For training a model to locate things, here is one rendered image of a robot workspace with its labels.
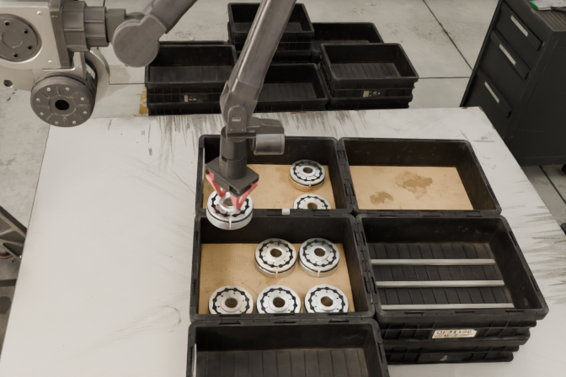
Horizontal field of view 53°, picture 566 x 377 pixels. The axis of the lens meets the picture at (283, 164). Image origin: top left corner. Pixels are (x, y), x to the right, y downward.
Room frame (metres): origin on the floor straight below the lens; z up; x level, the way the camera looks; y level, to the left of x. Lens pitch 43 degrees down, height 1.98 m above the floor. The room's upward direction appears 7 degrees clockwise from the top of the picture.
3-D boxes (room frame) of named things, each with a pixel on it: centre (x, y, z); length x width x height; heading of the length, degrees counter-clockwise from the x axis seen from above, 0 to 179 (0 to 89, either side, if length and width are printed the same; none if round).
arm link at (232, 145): (0.87, 0.10, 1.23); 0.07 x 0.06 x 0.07; 103
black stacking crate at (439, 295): (0.87, -0.41, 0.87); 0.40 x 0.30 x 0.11; 99
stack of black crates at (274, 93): (2.18, 0.06, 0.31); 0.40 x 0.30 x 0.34; 104
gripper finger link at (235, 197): (0.86, 0.10, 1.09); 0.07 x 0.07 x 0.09; 53
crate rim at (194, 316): (0.81, -0.02, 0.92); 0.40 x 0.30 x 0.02; 99
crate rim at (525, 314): (0.87, -0.41, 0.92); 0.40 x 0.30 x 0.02; 99
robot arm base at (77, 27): (0.87, 0.38, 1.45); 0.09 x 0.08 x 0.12; 14
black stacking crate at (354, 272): (0.81, -0.02, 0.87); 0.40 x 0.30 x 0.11; 99
